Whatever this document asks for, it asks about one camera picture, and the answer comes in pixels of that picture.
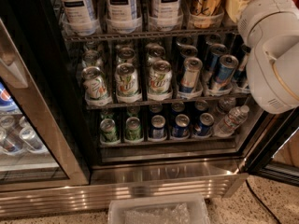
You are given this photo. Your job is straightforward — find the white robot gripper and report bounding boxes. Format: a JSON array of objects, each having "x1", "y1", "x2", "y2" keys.
[{"x1": 225, "y1": 0, "x2": 299, "y2": 48}]

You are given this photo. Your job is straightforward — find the yellow soda can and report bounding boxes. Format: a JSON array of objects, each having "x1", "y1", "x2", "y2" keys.
[{"x1": 190, "y1": 0, "x2": 221, "y2": 28}]

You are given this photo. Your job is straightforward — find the red bull can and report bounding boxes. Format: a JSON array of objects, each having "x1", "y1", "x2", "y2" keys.
[
  {"x1": 177, "y1": 57, "x2": 203, "y2": 99},
  {"x1": 209, "y1": 54, "x2": 238, "y2": 92}
]

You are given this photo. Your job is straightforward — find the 7up can front right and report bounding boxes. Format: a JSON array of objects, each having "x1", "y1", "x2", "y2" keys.
[{"x1": 148, "y1": 60, "x2": 173, "y2": 101}]

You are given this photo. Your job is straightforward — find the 7up can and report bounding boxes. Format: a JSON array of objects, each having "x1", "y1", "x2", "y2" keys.
[
  {"x1": 148, "y1": 60, "x2": 173, "y2": 101},
  {"x1": 81, "y1": 66, "x2": 112, "y2": 106},
  {"x1": 115, "y1": 63, "x2": 142, "y2": 103}
]

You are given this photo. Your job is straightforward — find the blue pepsi can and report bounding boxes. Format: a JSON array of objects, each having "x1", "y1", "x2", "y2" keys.
[
  {"x1": 171, "y1": 114, "x2": 190, "y2": 138},
  {"x1": 149, "y1": 115, "x2": 166, "y2": 141},
  {"x1": 192, "y1": 113, "x2": 214, "y2": 137}
]

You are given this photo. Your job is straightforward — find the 7up can front middle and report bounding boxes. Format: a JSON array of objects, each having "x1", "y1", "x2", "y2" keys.
[{"x1": 115, "y1": 63, "x2": 142, "y2": 103}]

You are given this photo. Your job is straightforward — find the open fridge glass door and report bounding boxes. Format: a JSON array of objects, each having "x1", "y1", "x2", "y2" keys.
[{"x1": 244, "y1": 108, "x2": 299, "y2": 187}]

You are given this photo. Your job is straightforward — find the green can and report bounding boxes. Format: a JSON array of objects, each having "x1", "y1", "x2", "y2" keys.
[
  {"x1": 100, "y1": 119, "x2": 121, "y2": 145},
  {"x1": 125, "y1": 117, "x2": 143, "y2": 143}
]

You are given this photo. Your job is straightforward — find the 7up can front left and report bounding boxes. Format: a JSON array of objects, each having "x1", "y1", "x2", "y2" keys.
[{"x1": 81, "y1": 66, "x2": 112, "y2": 106}]

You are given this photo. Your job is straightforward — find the green can bottom left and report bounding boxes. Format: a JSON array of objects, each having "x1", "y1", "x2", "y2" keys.
[{"x1": 100, "y1": 119, "x2": 121, "y2": 145}]

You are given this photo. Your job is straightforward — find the steel fridge left door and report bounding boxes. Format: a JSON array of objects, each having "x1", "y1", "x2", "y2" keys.
[{"x1": 0, "y1": 21, "x2": 89, "y2": 192}]

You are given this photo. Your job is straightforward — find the pepsi can behind left door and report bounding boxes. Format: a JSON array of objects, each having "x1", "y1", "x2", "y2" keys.
[{"x1": 0, "y1": 82, "x2": 18, "y2": 112}]

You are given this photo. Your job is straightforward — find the white tea bottle right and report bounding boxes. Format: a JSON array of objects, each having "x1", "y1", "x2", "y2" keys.
[{"x1": 149, "y1": 0, "x2": 182, "y2": 32}]

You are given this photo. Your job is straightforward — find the white tea bottle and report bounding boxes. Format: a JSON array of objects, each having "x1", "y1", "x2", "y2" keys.
[
  {"x1": 61, "y1": 0, "x2": 101, "y2": 36},
  {"x1": 149, "y1": 0, "x2": 182, "y2": 32},
  {"x1": 107, "y1": 0, "x2": 138, "y2": 34}
]

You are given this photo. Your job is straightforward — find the clear water bottle front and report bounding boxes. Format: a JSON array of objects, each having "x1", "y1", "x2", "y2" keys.
[{"x1": 214, "y1": 105, "x2": 249, "y2": 137}]

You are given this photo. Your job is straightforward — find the white tea bottle middle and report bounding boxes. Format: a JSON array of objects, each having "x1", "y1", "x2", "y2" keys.
[{"x1": 107, "y1": 0, "x2": 138, "y2": 34}]

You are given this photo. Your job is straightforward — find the white tea bottle left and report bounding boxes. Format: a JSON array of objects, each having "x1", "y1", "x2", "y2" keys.
[{"x1": 61, "y1": 0, "x2": 101, "y2": 36}]

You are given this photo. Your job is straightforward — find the clear plastic bin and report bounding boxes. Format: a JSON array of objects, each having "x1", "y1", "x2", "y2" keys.
[{"x1": 108, "y1": 194, "x2": 210, "y2": 224}]

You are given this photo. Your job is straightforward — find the top wire shelf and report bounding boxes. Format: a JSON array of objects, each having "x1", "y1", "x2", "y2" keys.
[{"x1": 63, "y1": 27, "x2": 238, "y2": 42}]

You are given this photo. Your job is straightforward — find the wire shelf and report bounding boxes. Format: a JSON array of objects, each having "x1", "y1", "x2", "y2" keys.
[
  {"x1": 84, "y1": 93, "x2": 251, "y2": 110},
  {"x1": 63, "y1": 27, "x2": 238, "y2": 42}
]

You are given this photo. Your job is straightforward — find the black power cable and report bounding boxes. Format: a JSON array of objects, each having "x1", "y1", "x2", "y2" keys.
[{"x1": 245, "y1": 179, "x2": 283, "y2": 224}]

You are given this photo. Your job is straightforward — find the middle wire shelf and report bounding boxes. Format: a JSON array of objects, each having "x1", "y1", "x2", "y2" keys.
[{"x1": 84, "y1": 93, "x2": 251, "y2": 110}]

